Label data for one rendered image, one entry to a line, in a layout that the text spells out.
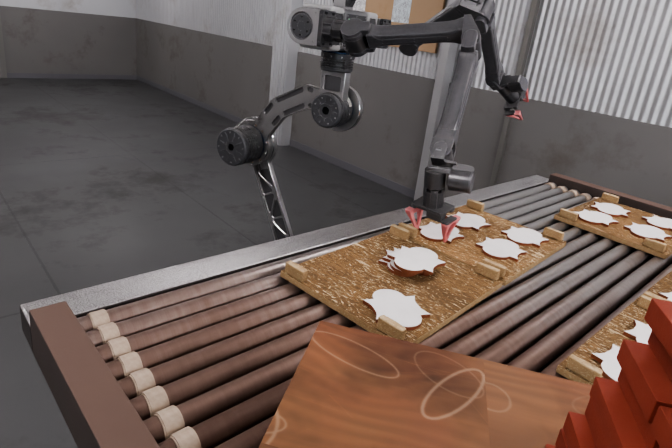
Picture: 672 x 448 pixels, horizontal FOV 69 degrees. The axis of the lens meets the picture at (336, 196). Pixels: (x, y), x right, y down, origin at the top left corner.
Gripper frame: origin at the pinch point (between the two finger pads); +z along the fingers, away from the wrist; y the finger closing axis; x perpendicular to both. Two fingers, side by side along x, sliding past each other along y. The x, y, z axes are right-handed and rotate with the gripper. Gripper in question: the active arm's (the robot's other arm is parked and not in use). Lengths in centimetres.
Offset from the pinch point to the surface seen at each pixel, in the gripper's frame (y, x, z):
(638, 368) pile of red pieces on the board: 63, -65, -41
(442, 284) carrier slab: 17.2, -20.3, -2.0
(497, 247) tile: 15.6, 9.5, 2.6
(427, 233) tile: -1.1, -0.1, 0.6
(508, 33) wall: -115, 263, -13
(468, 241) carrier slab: 7.7, 7.5, 3.0
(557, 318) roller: 39.4, -7.3, 3.1
